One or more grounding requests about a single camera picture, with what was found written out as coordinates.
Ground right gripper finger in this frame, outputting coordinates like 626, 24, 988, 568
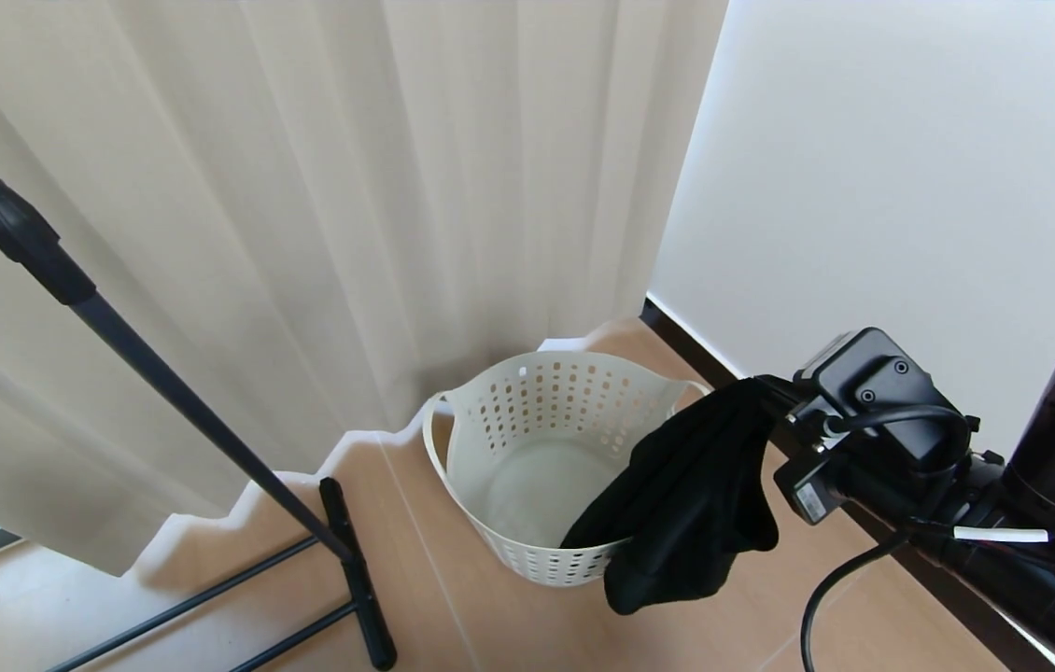
754, 375, 813, 421

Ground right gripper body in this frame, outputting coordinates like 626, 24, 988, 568
773, 411, 1006, 529

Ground black t-shirt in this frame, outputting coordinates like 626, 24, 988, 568
560, 376, 781, 615

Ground white laundry basket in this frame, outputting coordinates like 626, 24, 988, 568
422, 350, 715, 589

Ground black clothes rack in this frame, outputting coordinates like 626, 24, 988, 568
0, 101, 398, 672

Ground beige curtain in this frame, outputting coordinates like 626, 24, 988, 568
0, 0, 731, 577

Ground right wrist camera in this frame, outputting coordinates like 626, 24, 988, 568
791, 327, 981, 472

